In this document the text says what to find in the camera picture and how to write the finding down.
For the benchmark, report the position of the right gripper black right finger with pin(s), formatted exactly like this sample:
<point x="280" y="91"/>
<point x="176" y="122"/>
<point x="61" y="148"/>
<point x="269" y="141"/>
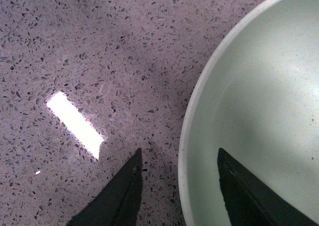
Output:
<point x="250" y="202"/>

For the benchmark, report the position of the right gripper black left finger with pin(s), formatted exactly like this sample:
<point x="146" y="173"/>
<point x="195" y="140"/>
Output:
<point x="119" y="201"/>

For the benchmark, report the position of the green bowl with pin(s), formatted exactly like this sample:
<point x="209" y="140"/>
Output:
<point x="258" y="99"/>

